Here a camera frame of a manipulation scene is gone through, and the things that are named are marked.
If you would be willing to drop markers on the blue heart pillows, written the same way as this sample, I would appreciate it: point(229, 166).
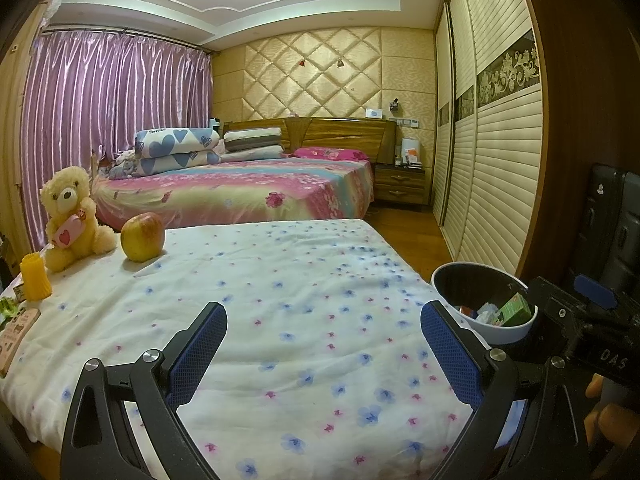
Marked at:
point(175, 142)

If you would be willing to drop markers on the dark wall fixture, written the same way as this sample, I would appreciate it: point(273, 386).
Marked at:
point(394, 104)

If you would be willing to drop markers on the person's right hand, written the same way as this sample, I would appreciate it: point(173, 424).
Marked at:
point(620, 422)

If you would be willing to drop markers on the pink floral pillow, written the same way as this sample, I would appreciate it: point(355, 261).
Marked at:
point(330, 153)

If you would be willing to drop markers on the cream teddy bear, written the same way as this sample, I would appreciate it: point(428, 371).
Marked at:
point(70, 210)

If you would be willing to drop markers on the bed with floral sheet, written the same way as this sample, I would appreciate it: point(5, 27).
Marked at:
point(240, 190)

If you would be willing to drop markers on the black suitcase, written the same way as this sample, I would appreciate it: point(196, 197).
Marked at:
point(615, 220)

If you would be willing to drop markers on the flat brown patterned box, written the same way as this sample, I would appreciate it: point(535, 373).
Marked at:
point(17, 340)

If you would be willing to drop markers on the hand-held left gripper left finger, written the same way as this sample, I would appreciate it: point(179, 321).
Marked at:
point(200, 355)

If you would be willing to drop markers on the white and orange box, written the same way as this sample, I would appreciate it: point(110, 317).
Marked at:
point(411, 152)

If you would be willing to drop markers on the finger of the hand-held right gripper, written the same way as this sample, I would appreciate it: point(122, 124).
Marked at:
point(595, 292)
point(545, 300)

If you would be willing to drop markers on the purple curtain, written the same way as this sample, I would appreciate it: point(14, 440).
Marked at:
point(115, 100)

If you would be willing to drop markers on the white floral blanket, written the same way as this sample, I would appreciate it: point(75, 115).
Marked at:
point(300, 310)

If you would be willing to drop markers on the wooden headboard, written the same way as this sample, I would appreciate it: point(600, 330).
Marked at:
point(340, 132)

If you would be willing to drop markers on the red and blue snack bag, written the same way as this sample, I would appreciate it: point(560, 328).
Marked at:
point(467, 312)

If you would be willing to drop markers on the light wooden wardrobe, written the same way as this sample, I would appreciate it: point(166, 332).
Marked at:
point(12, 135)

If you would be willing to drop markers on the small white box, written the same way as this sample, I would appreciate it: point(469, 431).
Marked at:
point(373, 113)

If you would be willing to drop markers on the wooden nightstand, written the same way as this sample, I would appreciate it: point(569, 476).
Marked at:
point(400, 185)

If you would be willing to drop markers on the folded heart print quilt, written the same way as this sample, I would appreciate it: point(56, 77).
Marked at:
point(180, 162)

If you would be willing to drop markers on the white trash bin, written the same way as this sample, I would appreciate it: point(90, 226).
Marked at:
point(520, 332)

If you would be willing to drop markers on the crumpled white tissue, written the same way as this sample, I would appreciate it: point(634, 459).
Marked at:
point(484, 312)

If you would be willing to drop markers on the louvered sliding door wardrobe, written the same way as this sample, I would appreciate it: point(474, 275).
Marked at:
point(500, 160)

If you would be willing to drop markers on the white pillow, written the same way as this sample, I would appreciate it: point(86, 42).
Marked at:
point(252, 155)

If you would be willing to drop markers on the orange plush toy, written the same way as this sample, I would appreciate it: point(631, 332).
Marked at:
point(142, 237)

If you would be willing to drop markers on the striped pillow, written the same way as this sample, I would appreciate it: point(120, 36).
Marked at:
point(252, 140)

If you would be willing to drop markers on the wall switch panel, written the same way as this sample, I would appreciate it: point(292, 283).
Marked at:
point(408, 122)

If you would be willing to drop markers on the green tissue box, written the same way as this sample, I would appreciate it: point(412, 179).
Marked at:
point(512, 310)

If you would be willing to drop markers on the small stuffed toys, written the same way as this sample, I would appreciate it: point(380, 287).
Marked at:
point(125, 165)

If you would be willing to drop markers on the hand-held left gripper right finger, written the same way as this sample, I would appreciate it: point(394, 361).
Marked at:
point(450, 355)

